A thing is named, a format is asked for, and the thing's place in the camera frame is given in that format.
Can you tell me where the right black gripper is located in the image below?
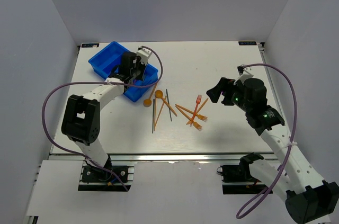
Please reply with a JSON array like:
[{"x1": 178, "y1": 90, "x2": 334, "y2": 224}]
[{"x1": 206, "y1": 77, "x2": 251, "y2": 112}]

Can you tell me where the red-orange plastic fork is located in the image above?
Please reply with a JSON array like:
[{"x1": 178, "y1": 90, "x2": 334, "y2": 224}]
[{"x1": 190, "y1": 95, "x2": 202, "y2": 125}]

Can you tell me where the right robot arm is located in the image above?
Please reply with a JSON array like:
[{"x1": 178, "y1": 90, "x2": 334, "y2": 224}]
[{"x1": 207, "y1": 77, "x2": 338, "y2": 223}]

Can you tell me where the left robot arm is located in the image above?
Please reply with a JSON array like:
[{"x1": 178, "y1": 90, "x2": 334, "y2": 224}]
[{"x1": 61, "y1": 48, "x2": 151, "y2": 181}]

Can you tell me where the blue divided plastic tray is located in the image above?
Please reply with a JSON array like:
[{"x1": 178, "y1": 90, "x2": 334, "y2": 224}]
[{"x1": 88, "y1": 42, "x2": 158, "y2": 102}]

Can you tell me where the orange spoon large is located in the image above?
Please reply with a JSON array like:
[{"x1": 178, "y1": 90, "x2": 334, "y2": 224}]
[{"x1": 154, "y1": 90, "x2": 163, "y2": 128}]

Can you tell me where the orange fork right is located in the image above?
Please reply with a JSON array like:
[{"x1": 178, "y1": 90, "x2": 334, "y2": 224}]
[{"x1": 182, "y1": 107, "x2": 208, "y2": 121}]

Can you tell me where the orange fork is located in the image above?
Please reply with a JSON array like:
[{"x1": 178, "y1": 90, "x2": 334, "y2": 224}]
[
  {"x1": 182, "y1": 107, "x2": 208, "y2": 121},
  {"x1": 175, "y1": 105, "x2": 202, "y2": 131}
]

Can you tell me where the orange spoon small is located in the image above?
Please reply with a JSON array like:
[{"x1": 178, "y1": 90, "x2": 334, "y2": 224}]
[{"x1": 143, "y1": 83, "x2": 157, "y2": 107}]

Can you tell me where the dark green chopstick left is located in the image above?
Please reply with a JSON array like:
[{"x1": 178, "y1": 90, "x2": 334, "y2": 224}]
[{"x1": 152, "y1": 99, "x2": 155, "y2": 133}]

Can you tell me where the dark green chopstick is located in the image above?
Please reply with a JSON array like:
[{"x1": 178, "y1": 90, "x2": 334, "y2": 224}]
[
  {"x1": 165, "y1": 88, "x2": 173, "y2": 122},
  {"x1": 152, "y1": 99, "x2": 155, "y2": 133}
]

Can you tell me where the dark green chopstick right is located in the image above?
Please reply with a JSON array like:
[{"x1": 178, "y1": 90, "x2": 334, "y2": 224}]
[{"x1": 165, "y1": 88, "x2": 173, "y2": 122}]

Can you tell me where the orange fork lower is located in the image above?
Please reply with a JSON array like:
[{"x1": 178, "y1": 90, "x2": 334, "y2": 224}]
[{"x1": 175, "y1": 105, "x2": 202, "y2": 131}]

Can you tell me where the right table logo sticker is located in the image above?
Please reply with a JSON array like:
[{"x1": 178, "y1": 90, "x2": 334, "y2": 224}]
[{"x1": 238, "y1": 41, "x2": 257, "y2": 46}]

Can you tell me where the orange chopstick under forks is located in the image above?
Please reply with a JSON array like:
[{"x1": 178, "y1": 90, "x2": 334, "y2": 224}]
[{"x1": 195, "y1": 98, "x2": 209, "y2": 116}]

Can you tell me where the orange chopstick crossing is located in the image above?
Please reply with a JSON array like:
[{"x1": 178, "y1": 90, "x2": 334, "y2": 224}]
[{"x1": 161, "y1": 97, "x2": 177, "y2": 116}]

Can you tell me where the orange chopstick long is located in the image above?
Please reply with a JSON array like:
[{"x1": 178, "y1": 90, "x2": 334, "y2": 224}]
[{"x1": 153, "y1": 98, "x2": 164, "y2": 131}]

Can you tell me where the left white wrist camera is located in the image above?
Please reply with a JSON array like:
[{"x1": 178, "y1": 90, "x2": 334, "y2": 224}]
[{"x1": 136, "y1": 47, "x2": 153, "y2": 66}]

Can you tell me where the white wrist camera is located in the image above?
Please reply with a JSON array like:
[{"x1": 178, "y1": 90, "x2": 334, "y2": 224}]
[
  {"x1": 234, "y1": 65, "x2": 254, "y2": 85},
  {"x1": 136, "y1": 47, "x2": 153, "y2": 66}
]

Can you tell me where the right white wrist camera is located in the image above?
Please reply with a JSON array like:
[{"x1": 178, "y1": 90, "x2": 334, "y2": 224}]
[{"x1": 234, "y1": 65, "x2": 254, "y2": 85}]

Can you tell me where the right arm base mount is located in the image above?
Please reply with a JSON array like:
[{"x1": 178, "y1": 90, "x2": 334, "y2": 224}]
[{"x1": 216, "y1": 152, "x2": 276, "y2": 195}]

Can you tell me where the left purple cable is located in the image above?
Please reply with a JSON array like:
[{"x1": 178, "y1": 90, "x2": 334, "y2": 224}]
[{"x1": 42, "y1": 46, "x2": 163, "y2": 192}]

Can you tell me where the purple cable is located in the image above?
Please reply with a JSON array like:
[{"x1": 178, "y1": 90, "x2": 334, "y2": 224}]
[
  {"x1": 42, "y1": 46, "x2": 163, "y2": 192},
  {"x1": 235, "y1": 63, "x2": 296, "y2": 220}
]

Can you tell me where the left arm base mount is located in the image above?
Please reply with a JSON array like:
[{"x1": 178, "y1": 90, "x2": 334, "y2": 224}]
[{"x1": 78, "y1": 163, "x2": 134, "y2": 192}]

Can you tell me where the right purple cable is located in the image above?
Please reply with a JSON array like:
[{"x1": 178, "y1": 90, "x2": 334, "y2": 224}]
[{"x1": 235, "y1": 63, "x2": 296, "y2": 220}]

